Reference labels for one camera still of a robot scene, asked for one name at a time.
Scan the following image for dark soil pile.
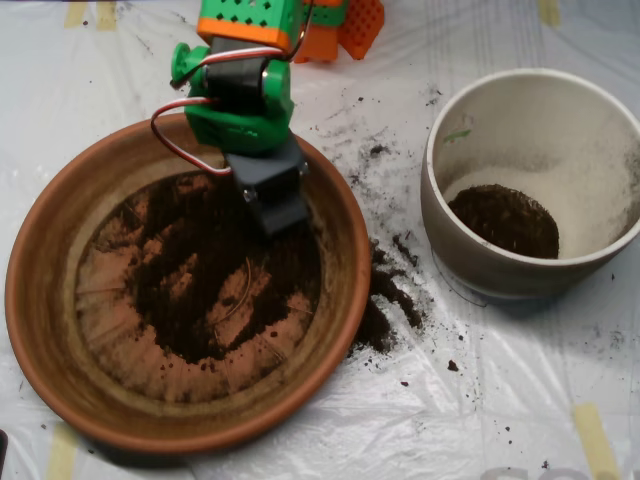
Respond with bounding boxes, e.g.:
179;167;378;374
119;169;326;366

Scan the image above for dark soil heap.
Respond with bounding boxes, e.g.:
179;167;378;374
446;183;561;260

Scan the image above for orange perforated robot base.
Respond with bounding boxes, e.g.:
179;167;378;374
292;0;386;64

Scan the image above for spilled dark soil patch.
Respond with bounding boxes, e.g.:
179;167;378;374
347;237;436;359

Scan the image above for white ceramic pot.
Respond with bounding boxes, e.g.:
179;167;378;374
419;68;640;301

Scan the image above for terracotta plant saucer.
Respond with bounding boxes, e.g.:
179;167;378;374
4;110;372;456

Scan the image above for beige masking tape strip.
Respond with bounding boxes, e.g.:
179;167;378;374
46;423;81;480
573;402;622;480
96;0;119;32
64;0;87;29
537;0;562;27

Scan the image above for clear plastic cover sheet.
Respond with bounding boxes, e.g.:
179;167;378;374
0;0;640;480

